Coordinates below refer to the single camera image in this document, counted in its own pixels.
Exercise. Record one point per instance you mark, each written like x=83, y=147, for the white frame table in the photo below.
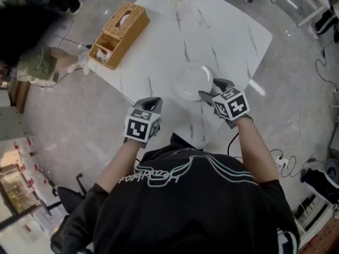
x=315, y=15

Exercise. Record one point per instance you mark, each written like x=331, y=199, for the white tissue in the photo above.
x=124, y=18

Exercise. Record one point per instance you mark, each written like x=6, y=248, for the brown wooden cabinet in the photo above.
x=18, y=94

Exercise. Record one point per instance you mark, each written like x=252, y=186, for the wicker tissue box organizer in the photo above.
x=121, y=33

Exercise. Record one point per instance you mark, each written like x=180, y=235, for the white power strip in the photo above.
x=282, y=161

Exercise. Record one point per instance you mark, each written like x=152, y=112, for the person's black printed t-shirt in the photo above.
x=185, y=208

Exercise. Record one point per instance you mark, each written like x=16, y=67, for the person's right forearm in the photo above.
x=258, y=152

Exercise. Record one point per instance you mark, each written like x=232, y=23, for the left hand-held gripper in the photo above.
x=136, y=130

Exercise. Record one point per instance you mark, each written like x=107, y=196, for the white crumpled napkin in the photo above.
x=102, y=55

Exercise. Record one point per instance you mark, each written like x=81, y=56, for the grey white round device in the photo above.
x=332, y=172

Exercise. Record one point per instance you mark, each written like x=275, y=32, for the group of small red items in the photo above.
x=29, y=141

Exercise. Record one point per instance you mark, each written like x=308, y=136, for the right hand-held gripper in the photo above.
x=238, y=107

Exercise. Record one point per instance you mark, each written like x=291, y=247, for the person's left forearm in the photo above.
x=116, y=168

